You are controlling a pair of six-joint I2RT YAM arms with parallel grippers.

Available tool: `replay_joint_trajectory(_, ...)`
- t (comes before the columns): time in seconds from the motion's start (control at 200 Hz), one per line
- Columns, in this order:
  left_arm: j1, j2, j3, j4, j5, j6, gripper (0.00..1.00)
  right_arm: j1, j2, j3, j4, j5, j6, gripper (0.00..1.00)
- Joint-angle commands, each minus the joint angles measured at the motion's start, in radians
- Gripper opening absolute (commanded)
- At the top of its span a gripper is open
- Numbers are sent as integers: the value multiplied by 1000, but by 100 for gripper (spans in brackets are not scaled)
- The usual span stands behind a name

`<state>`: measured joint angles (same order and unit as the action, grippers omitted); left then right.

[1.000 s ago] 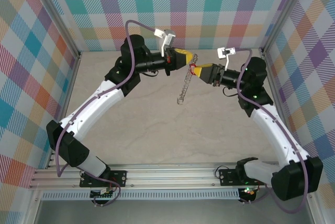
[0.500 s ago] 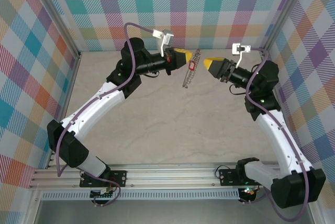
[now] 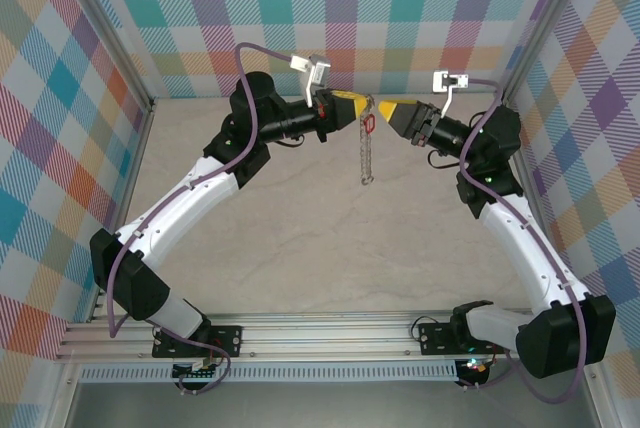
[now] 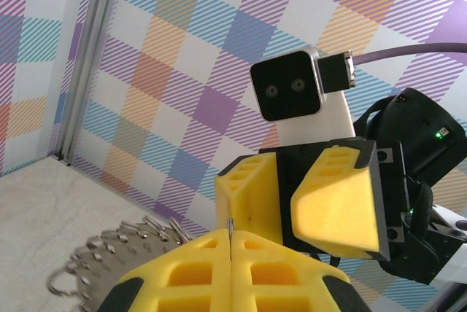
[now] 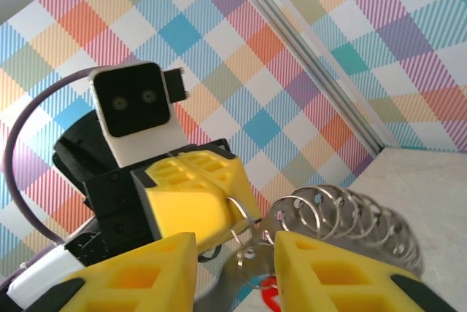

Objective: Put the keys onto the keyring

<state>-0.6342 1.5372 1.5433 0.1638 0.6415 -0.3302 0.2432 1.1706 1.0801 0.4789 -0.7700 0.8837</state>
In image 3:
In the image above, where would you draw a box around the grey metal panel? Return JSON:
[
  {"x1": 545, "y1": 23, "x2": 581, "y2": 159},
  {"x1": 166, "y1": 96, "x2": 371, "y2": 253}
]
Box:
[{"x1": 64, "y1": 381, "x2": 601, "y2": 428}]

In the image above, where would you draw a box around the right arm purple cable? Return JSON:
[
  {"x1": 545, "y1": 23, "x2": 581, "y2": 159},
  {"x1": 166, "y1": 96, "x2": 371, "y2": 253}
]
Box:
[{"x1": 458, "y1": 78, "x2": 587, "y2": 405}]

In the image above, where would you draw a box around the right gripper thin black wire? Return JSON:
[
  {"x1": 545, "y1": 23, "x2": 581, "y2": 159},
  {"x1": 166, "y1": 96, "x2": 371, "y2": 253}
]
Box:
[{"x1": 426, "y1": 146, "x2": 459, "y2": 172}]

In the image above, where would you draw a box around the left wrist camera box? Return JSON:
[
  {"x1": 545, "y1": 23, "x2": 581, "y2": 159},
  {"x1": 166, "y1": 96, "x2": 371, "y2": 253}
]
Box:
[{"x1": 289, "y1": 53, "x2": 333, "y2": 109}]

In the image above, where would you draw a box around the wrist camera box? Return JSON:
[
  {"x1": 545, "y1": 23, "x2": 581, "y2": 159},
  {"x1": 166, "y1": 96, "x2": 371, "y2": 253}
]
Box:
[
  {"x1": 289, "y1": 53, "x2": 333, "y2": 109},
  {"x1": 431, "y1": 69, "x2": 472, "y2": 117}
]

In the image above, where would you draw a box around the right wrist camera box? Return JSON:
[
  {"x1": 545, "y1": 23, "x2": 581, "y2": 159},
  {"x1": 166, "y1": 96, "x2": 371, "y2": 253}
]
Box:
[{"x1": 431, "y1": 69, "x2": 472, "y2": 117}]

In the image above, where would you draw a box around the right aluminium frame post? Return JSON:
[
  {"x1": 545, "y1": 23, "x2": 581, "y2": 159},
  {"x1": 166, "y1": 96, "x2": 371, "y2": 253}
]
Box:
[{"x1": 499, "y1": 0, "x2": 597, "y2": 99}]

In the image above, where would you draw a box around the aluminium frame post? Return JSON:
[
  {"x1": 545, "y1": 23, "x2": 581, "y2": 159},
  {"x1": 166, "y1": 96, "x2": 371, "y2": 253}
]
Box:
[
  {"x1": 499, "y1": 0, "x2": 597, "y2": 99},
  {"x1": 57, "y1": 0, "x2": 157, "y2": 112}
]

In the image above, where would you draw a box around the left aluminium frame post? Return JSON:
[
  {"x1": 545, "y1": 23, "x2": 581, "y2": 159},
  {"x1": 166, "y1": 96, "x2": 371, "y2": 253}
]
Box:
[{"x1": 57, "y1": 0, "x2": 157, "y2": 112}]

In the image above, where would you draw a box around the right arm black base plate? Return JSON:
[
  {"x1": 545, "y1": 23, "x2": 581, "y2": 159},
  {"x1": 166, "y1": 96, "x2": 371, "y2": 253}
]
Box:
[{"x1": 417, "y1": 320, "x2": 511, "y2": 357}]

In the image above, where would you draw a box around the aluminium cross rail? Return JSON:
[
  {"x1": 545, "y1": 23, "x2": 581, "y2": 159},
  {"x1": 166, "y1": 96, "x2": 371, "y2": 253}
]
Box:
[{"x1": 54, "y1": 310, "x2": 606, "y2": 365}]

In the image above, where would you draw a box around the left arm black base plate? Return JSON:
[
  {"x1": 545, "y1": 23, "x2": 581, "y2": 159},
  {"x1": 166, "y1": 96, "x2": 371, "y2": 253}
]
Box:
[{"x1": 152, "y1": 323, "x2": 245, "y2": 360}]

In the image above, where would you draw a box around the white slotted cable duct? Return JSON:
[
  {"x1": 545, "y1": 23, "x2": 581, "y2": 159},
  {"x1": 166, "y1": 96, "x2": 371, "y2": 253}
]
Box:
[{"x1": 78, "y1": 360, "x2": 460, "y2": 384}]

